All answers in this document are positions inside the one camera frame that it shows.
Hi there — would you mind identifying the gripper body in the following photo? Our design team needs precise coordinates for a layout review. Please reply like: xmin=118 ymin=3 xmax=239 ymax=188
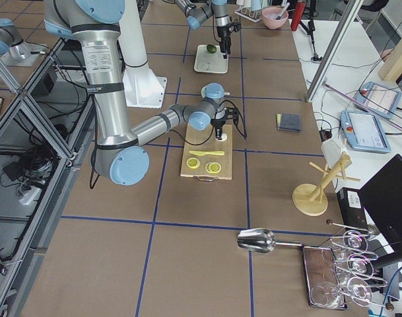
xmin=211 ymin=107 xmax=240 ymax=132
xmin=216 ymin=18 xmax=241 ymax=45

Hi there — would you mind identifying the white bun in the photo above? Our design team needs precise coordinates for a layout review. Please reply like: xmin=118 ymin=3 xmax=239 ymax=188
xmin=216 ymin=133 xmax=228 ymax=142

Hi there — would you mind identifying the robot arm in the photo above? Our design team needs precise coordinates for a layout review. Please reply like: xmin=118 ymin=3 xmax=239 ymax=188
xmin=174 ymin=0 xmax=241 ymax=59
xmin=44 ymin=1 xmax=232 ymax=186

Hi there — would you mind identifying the pink bowl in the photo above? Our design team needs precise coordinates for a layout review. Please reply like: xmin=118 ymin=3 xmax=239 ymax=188
xmin=261 ymin=7 xmax=288 ymax=30

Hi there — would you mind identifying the green lime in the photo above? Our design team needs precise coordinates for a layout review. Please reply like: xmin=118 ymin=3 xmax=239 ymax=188
xmin=206 ymin=44 xmax=217 ymax=54

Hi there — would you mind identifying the white rectangular tray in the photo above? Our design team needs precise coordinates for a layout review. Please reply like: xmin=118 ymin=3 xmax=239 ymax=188
xmin=193 ymin=44 xmax=228 ymax=74

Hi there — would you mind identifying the bamboo cutting board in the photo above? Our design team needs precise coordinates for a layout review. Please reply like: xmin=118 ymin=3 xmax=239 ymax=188
xmin=180 ymin=124 xmax=232 ymax=180

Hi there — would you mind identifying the yellow plastic knife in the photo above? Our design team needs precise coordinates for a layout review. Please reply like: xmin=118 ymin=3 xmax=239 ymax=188
xmin=189 ymin=150 xmax=225 ymax=157

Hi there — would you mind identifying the light blue cup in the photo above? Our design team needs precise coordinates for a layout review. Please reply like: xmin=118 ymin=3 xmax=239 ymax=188
xmin=251 ymin=0 xmax=262 ymax=11

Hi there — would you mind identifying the yellow grey folded cloth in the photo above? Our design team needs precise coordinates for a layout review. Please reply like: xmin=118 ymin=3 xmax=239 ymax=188
xmin=276 ymin=113 xmax=302 ymax=132

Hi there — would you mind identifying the red bottle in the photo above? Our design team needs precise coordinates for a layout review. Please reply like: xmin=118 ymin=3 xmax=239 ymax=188
xmin=290 ymin=1 xmax=306 ymax=32

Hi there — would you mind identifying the black tripod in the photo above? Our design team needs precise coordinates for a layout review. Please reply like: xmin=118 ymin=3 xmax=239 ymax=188
xmin=300 ymin=0 xmax=323 ymax=62

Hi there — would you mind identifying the wooden cup tree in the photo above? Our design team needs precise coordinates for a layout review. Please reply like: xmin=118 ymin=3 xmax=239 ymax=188
xmin=292 ymin=151 xmax=360 ymax=217

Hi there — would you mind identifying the steel scoop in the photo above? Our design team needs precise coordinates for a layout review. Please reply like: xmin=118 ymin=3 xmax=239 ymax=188
xmin=237 ymin=228 xmax=302 ymax=254

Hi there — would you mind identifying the near teach pendant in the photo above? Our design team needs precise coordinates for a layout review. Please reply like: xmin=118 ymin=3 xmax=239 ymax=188
xmin=340 ymin=110 xmax=391 ymax=153

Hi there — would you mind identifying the teach pendant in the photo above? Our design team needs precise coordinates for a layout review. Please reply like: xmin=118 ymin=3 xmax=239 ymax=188
xmin=340 ymin=110 xmax=391 ymax=153
xmin=354 ymin=81 xmax=402 ymax=119

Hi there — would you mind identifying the far teach pendant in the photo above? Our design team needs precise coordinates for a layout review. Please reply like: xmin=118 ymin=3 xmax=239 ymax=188
xmin=354 ymin=81 xmax=402 ymax=119

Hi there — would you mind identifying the black computer box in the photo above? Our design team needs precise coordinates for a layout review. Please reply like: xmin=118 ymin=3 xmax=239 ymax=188
xmin=337 ymin=188 xmax=368 ymax=229

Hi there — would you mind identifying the black monitor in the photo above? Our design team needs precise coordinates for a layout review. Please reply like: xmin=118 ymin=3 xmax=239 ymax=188
xmin=357 ymin=153 xmax=402 ymax=271

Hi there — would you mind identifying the wine glass rack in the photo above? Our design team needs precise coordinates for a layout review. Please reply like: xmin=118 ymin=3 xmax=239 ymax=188
xmin=302 ymin=219 xmax=388 ymax=310

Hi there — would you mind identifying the white wire cup rack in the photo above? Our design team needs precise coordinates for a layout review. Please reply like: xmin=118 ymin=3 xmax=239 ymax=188
xmin=234 ymin=7 xmax=261 ymax=22

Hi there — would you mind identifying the aluminium frame post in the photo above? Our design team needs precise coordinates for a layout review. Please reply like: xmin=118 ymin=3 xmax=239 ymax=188
xmin=306 ymin=0 xmax=364 ymax=102

